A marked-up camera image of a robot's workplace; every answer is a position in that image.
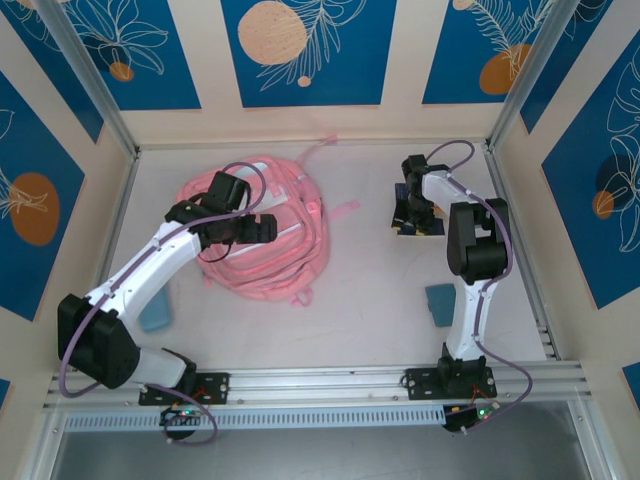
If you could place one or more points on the teal sponge right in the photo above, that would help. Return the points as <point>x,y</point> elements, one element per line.
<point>437,305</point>

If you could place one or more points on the small controller board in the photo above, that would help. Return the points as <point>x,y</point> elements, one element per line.
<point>475,415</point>
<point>182,414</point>

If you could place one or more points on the dark blue book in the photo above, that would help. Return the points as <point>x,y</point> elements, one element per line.
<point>434,229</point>

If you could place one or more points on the orange booklet with dragon print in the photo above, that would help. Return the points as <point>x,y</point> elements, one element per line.
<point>436,212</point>

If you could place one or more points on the pink backpack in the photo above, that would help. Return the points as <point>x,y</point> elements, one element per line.
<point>280,265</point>

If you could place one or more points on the aluminium side rail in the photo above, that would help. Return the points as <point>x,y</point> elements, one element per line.
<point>541,320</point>
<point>121,210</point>

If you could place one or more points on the aluminium frame post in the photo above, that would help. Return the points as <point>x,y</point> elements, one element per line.
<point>100,90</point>
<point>530,65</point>

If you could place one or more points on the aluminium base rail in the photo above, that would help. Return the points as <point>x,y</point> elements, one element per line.
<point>320,382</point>

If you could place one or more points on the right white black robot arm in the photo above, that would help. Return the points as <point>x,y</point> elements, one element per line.
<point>467,320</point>

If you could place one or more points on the light blue pencil case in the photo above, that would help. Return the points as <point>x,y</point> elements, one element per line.
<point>156,315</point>

